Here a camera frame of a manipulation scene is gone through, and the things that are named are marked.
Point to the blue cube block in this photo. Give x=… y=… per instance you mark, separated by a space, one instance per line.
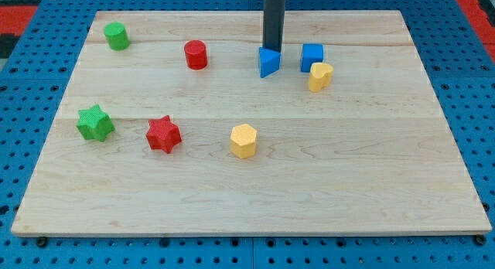
x=311 y=53

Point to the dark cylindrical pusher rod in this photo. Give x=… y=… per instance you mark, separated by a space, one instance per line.
x=273 y=24

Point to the yellow heart block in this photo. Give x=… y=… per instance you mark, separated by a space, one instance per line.
x=320 y=76

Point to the green star block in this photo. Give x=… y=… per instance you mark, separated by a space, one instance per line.
x=93 y=123

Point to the green cylinder block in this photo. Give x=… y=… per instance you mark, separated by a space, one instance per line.
x=116 y=36

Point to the blue triangle block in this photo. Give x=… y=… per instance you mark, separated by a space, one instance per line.
x=268 y=61

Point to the yellow hexagon block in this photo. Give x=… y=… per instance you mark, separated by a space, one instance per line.
x=243 y=141

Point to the red cylinder block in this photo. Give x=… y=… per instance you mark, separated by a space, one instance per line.
x=196 y=54

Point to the light wooden board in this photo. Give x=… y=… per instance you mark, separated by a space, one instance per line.
x=369 y=155

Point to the red star block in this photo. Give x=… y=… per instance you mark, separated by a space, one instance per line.
x=163 y=134

